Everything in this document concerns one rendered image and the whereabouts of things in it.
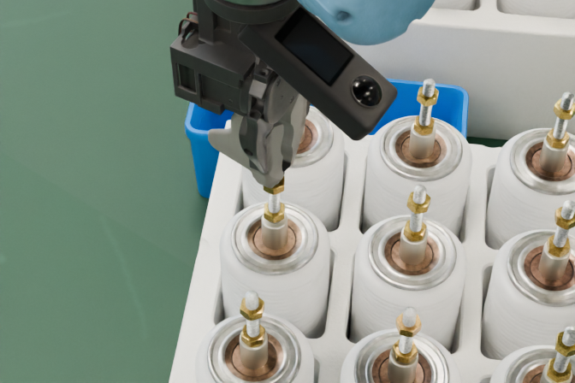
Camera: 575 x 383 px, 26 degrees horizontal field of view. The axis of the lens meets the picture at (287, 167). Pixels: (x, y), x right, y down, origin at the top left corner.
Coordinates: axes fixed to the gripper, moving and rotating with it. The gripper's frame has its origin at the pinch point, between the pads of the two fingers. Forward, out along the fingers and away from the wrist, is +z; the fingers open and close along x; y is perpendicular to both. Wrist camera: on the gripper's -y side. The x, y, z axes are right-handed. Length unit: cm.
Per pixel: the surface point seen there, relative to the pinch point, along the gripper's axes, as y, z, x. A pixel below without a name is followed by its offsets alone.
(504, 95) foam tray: -5.9, 26.8, -41.2
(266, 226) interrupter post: 1.0, 6.6, 1.0
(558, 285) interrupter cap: -22.3, 9.7, -7.2
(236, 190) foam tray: 9.4, 16.6, -7.9
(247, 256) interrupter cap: 1.8, 9.4, 2.8
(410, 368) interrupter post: -15.3, 6.9, 7.4
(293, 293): -2.7, 11.4, 3.0
